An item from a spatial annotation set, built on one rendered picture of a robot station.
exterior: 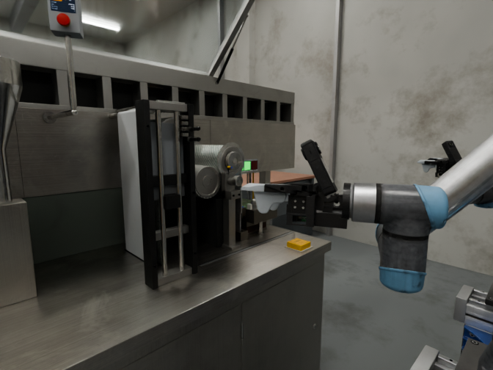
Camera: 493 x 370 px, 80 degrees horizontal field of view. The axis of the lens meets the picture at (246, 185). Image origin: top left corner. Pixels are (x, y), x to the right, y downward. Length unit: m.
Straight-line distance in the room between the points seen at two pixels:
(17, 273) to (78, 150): 0.48
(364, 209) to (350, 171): 3.56
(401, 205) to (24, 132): 1.13
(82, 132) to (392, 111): 3.35
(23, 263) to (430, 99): 3.66
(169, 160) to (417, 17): 3.52
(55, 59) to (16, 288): 0.75
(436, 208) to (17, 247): 0.97
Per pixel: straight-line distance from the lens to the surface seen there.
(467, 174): 0.71
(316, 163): 0.58
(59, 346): 0.81
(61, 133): 1.25
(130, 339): 0.78
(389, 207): 0.56
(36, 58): 1.27
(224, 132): 1.61
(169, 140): 0.92
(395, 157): 3.89
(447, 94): 3.78
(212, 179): 1.14
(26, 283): 1.03
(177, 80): 1.47
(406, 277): 0.60
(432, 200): 0.57
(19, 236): 0.99
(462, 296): 1.37
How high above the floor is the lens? 1.33
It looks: 9 degrees down
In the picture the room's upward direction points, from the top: straight up
